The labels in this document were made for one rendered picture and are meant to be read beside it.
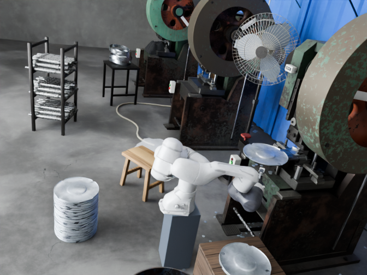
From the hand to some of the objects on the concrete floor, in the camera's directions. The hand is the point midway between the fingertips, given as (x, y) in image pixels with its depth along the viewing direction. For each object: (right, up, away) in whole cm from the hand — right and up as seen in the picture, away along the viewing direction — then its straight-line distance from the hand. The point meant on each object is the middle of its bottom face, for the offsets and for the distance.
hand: (261, 171), depth 190 cm
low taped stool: (-83, -26, +101) cm, 133 cm away
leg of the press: (+42, -73, +46) cm, 96 cm away
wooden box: (-17, -82, +6) cm, 84 cm away
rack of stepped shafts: (-194, +34, +185) cm, 270 cm away
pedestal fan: (+39, -20, +155) cm, 161 cm away
